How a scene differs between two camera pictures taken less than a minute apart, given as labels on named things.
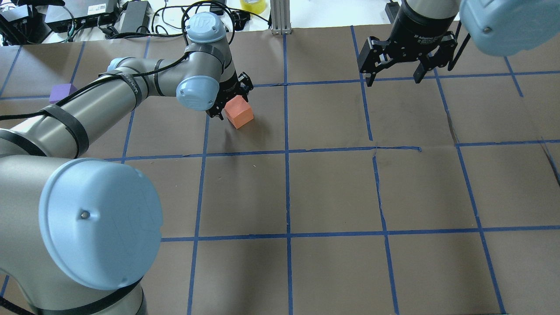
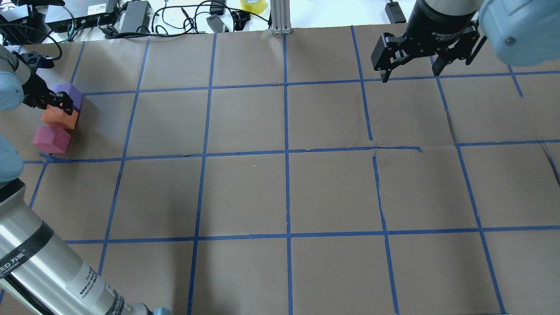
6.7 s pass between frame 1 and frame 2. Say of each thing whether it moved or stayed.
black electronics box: stayed
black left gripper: moved
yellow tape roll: stayed
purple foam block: stayed
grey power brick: stayed
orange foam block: moved
